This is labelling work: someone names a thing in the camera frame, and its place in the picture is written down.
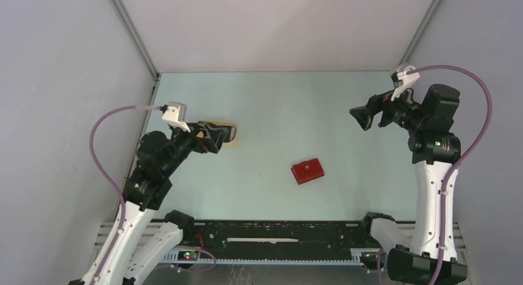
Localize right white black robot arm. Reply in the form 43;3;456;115
350;85;467;284

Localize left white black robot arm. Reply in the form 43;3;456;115
72;121;237;284

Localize red leather card holder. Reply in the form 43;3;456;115
291;158;325;185

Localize controller board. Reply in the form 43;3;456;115
360;252;385;262
178;251;199;261

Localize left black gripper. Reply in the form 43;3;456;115
163;119;228;176

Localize left controller board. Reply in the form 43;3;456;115
178;251;199;261

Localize aluminium frame rail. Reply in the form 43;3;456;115
94;222;466;251

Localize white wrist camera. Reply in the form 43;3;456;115
160;102;191;133
390;63;420;101

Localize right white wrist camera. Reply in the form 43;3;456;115
390;63;420;101

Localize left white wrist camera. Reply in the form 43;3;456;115
160;102;191;133

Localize white cable duct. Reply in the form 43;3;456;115
159;250;363;266

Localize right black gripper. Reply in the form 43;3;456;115
350;80;427;132

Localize right controller board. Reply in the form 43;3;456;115
360;252;385;262

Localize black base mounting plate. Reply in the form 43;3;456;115
183;220;378;260

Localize beige oval tray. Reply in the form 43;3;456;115
204;120;237;147

